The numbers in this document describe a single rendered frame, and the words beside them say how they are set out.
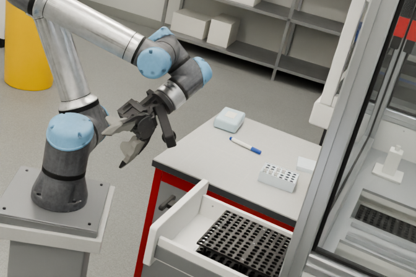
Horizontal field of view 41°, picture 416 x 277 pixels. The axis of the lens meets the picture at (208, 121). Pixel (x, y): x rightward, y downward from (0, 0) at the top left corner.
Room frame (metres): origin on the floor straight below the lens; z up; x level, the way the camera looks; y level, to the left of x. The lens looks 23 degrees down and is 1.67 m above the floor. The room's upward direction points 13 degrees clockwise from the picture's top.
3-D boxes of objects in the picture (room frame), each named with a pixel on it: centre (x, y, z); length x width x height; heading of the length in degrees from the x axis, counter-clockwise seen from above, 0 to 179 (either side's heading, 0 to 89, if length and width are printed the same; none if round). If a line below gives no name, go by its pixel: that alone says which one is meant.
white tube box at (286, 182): (1.72, -0.28, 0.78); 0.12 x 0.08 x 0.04; 76
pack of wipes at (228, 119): (2.11, -0.08, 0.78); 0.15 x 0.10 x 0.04; 167
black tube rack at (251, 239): (1.13, -0.17, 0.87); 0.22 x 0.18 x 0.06; 70
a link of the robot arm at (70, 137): (1.32, 0.35, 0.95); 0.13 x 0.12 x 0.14; 176
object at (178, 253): (1.12, -0.18, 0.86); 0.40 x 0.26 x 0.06; 70
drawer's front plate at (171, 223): (1.19, 0.02, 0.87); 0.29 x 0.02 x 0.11; 160
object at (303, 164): (1.89, -0.42, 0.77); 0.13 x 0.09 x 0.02; 83
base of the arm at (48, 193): (1.31, 0.35, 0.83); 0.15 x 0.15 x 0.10
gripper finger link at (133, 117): (1.28, 0.18, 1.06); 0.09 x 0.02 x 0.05; 143
